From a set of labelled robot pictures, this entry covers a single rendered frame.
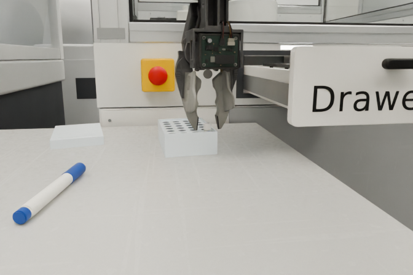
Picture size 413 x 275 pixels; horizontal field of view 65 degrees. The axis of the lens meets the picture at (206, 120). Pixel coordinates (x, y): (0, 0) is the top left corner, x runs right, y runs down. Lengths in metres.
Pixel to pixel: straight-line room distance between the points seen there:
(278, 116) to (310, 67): 0.37
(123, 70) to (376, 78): 0.51
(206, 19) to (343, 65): 0.20
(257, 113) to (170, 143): 0.35
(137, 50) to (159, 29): 0.07
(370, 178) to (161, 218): 0.74
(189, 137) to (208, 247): 0.25
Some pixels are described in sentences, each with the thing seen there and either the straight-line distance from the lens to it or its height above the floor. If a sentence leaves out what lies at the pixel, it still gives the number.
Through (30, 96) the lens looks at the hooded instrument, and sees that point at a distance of 1.40.
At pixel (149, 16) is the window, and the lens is 0.78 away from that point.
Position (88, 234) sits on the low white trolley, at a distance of 0.32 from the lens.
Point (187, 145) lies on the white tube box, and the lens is 0.51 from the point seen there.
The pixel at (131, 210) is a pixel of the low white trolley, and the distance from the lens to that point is 0.35.
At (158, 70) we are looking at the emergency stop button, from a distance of 0.68.
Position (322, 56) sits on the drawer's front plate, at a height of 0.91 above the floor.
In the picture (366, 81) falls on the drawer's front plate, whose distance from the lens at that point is 0.51.
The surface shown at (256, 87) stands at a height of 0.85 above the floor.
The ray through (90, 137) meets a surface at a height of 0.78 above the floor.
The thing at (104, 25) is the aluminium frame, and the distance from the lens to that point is 0.77.
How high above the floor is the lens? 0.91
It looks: 11 degrees down
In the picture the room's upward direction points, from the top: straight up
